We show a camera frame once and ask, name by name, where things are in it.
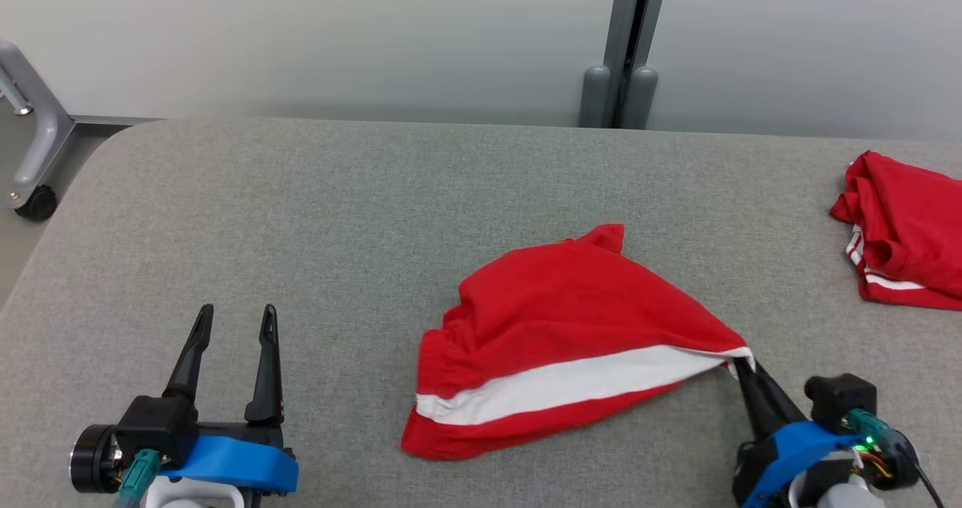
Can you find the black left cable teal plug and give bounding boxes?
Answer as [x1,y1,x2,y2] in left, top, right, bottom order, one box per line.
[113,449,162,508]

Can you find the red shorts with white stripe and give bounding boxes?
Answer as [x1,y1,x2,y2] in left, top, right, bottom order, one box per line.
[401,223,755,461]

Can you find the black caster wheel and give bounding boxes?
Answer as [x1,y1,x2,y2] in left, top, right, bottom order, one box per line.
[14,185,58,221]

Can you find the black right cable teal plug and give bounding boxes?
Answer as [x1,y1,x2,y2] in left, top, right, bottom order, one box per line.
[848,409,948,508]

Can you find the grey fabric sofa seat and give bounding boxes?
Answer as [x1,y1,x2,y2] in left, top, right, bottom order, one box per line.
[0,117,962,508]

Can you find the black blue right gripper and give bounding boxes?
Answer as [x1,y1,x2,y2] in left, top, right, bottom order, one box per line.
[731,356,865,508]

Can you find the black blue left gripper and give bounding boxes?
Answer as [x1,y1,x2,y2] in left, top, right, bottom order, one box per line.
[162,304,299,494]

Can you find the black cable teal plug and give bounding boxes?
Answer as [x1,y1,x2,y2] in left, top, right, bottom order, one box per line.
[848,409,948,508]
[113,449,162,508]

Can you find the red white printed t-shirt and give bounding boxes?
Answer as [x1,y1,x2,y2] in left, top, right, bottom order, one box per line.
[830,150,962,311]

